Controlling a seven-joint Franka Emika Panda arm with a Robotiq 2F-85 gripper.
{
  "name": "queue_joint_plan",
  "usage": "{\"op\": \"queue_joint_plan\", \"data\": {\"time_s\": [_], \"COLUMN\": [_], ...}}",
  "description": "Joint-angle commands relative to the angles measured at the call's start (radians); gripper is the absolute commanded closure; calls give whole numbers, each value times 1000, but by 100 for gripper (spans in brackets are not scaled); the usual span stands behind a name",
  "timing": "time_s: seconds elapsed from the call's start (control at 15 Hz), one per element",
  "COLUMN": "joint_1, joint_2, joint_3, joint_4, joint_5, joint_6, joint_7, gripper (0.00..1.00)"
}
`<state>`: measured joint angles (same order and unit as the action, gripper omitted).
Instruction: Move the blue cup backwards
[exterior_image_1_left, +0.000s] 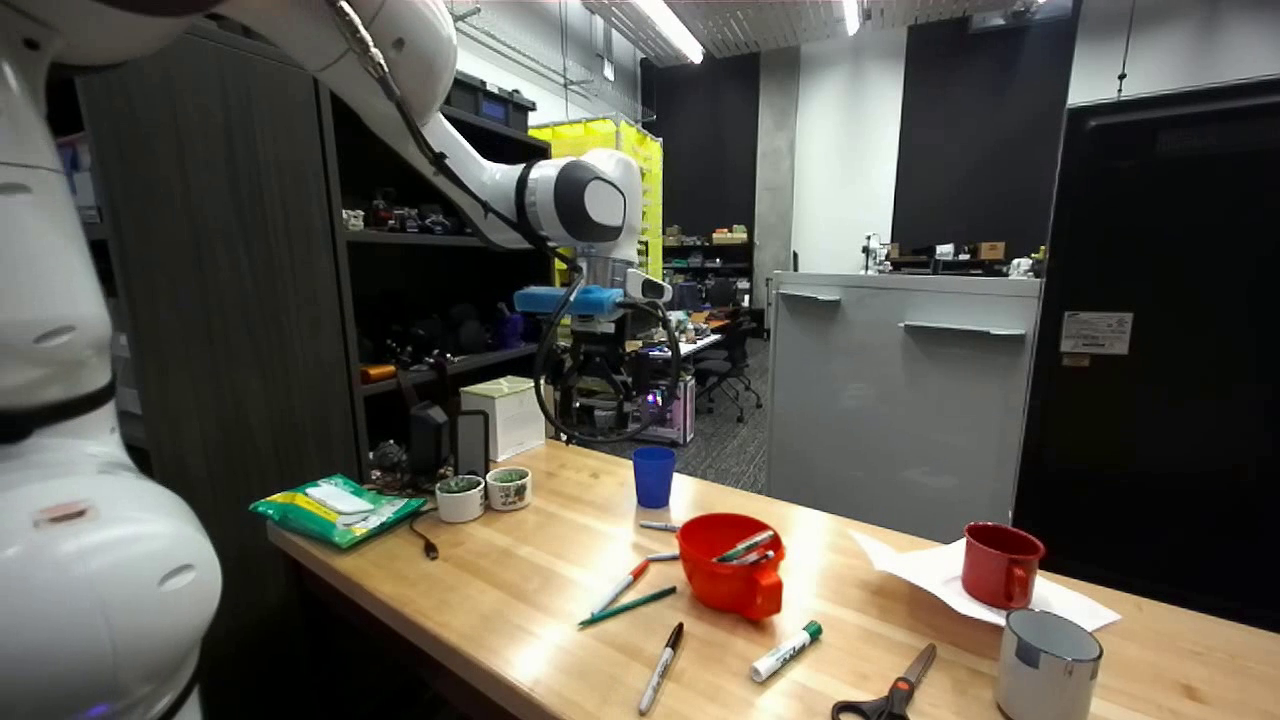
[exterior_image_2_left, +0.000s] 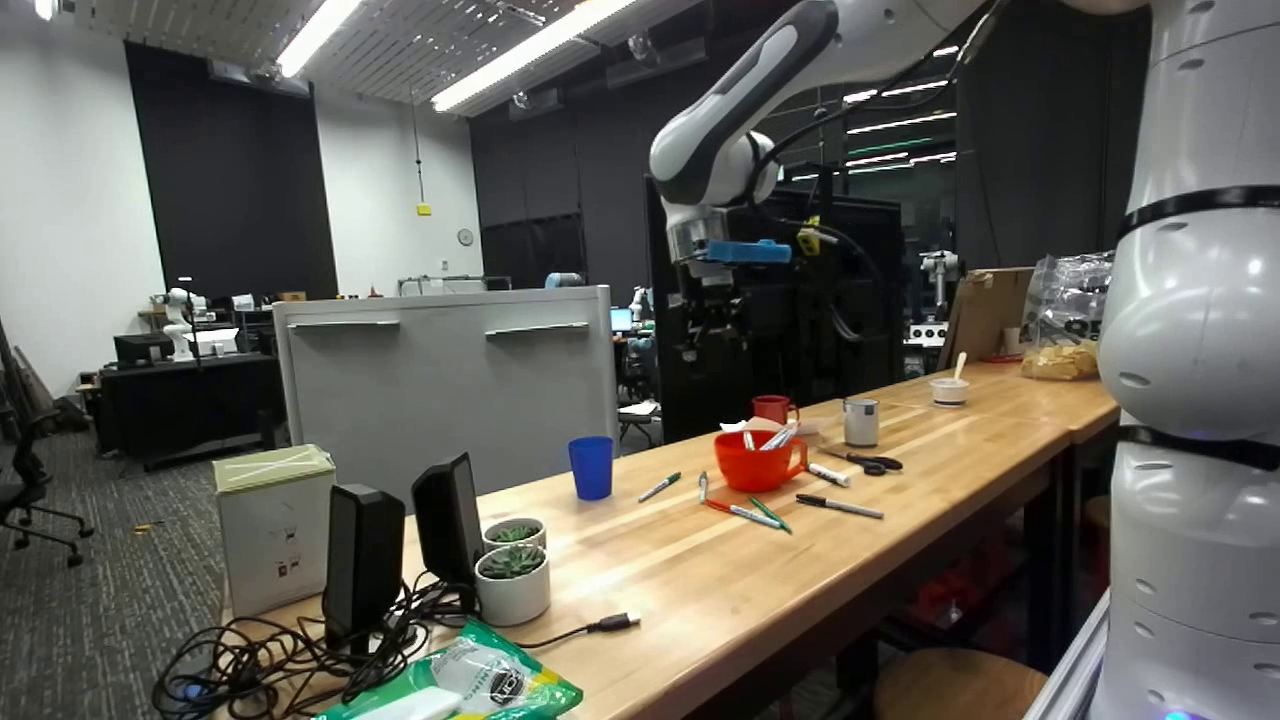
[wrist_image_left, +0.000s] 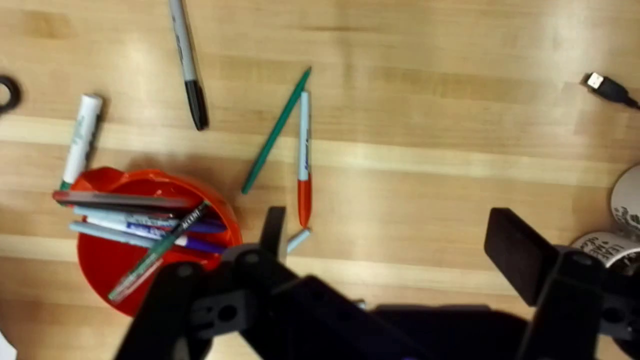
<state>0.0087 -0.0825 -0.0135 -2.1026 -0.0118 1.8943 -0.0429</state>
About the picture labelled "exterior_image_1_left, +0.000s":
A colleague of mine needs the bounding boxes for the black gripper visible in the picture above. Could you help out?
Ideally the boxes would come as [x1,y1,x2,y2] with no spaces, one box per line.
[557,313,680,448]

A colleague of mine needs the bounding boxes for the blue plastic cup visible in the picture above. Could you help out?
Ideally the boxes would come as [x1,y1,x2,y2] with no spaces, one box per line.
[629,439,680,512]

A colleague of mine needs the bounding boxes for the small white cup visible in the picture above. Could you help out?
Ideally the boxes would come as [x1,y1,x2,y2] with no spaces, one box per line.
[484,463,536,516]
[431,471,489,524]

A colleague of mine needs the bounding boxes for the orange plastic cup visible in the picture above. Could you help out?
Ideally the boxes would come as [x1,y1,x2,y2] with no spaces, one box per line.
[676,507,788,628]

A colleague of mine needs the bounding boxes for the black office chair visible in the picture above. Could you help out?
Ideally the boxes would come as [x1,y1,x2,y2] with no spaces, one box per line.
[694,309,770,424]

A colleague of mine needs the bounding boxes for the white box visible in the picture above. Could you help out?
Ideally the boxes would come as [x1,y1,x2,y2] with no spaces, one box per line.
[457,370,553,469]

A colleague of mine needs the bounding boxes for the grey marker orange cap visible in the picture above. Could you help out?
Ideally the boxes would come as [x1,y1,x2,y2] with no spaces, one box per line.
[590,553,683,618]

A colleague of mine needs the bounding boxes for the grey marker dark red cap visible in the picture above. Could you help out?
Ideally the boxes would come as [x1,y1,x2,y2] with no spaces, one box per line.
[711,527,782,568]

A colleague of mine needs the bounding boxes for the thin green pen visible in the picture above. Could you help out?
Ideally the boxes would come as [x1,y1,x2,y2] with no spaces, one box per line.
[577,585,680,630]

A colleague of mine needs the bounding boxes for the black box device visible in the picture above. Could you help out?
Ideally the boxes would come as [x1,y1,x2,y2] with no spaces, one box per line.
[367,394,462,492]

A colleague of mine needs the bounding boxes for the yellow rack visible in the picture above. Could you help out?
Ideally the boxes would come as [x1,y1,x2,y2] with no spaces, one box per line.
[530,111,669,284]

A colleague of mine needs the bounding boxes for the black marker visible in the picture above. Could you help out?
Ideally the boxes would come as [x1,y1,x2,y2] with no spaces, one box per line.
[632,618,689,720]

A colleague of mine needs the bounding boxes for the grey cabinet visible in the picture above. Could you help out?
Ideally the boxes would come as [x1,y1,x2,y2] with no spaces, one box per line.
[763,271,1048,544]

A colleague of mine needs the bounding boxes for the white marker green cap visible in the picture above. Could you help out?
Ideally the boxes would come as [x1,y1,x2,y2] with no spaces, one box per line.
[743,614,829,688]

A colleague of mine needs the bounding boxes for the green wipes packet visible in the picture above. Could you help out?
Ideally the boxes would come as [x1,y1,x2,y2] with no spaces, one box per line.
[246,471,431,553]

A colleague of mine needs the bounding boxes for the white paper sheet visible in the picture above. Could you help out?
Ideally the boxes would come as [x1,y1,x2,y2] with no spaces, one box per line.
[856,533,1126,634]

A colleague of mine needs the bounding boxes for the blue storage bin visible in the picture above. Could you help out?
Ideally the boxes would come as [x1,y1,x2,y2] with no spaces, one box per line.
[445,73,542,137]

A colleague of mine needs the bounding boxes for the black orange scissors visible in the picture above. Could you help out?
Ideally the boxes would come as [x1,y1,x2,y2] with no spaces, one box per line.
[829,640,939,720]

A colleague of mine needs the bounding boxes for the long ceiling light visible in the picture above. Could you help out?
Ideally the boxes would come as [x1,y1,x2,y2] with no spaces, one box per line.
[622,0,707,66]

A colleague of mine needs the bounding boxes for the red mug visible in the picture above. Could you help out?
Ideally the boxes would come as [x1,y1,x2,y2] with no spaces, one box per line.
[960,521,1054,614]

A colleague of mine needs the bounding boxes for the dark shelf unit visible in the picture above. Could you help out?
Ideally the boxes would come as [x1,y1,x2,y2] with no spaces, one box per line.
[72,24,557,533]

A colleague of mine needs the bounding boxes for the white label sign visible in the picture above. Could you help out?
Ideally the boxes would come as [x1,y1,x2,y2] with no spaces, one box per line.
[1056,309,1138,361]

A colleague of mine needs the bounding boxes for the grey metal can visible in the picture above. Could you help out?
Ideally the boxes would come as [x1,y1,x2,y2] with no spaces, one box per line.
[993,609,1110,720]

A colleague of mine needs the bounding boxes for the black cabinet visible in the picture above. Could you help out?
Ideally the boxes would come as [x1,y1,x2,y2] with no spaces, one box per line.
[1012,74,1280,630]

